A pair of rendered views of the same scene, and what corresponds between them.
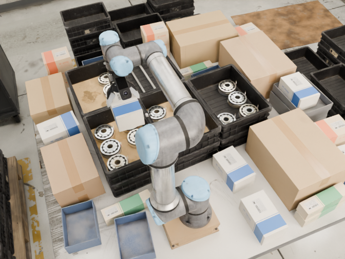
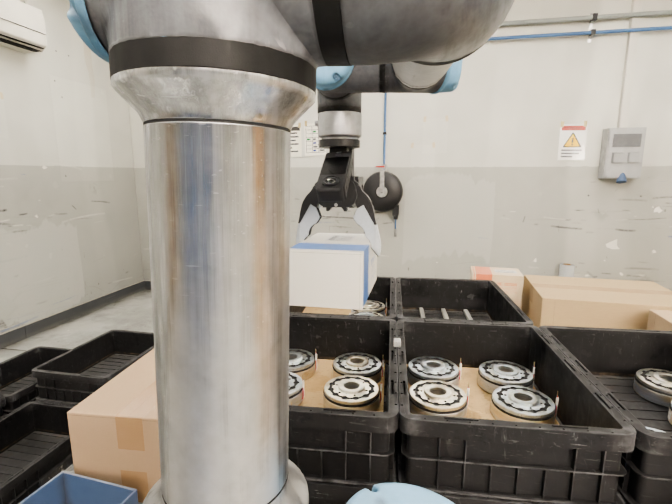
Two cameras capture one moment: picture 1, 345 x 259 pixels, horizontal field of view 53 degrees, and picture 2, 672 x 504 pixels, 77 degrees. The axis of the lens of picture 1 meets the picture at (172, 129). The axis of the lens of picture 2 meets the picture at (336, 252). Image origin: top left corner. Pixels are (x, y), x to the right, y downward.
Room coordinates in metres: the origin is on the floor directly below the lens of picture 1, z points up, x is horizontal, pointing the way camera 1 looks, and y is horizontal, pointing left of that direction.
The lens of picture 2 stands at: (0.47, -0.15, 1.25)
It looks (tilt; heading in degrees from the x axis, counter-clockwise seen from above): 10 degrees down; 30
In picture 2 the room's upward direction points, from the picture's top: straight up
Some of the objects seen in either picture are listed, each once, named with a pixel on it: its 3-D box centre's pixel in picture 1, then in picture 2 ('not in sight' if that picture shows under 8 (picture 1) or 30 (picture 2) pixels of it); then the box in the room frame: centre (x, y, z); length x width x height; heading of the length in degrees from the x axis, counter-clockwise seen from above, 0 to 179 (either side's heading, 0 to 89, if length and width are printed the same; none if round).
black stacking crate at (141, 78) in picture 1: (148, 75); (451, 318); (1.57, 0.12, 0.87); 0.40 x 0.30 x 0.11; 22
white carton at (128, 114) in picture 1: (125, 106); (337, 266); (1.11, 0.21, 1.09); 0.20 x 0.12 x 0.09; 18
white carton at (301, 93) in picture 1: (298, 91); not in sight; (1.37, -0.72, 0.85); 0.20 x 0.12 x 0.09; 18
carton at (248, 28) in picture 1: (245, 34); not in sight; (1.99, -0.55, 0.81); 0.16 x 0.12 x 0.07; 112
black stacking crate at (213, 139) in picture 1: (177, 119); (481, 393); (1.20, -0.03, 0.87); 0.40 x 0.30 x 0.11; 22
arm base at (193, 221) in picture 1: (195, 207); not in sight; (0.71, -0.08, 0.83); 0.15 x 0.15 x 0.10
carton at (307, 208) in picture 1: (323, 200); not in sight; (0.72, -0.66, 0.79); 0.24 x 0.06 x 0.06; 112
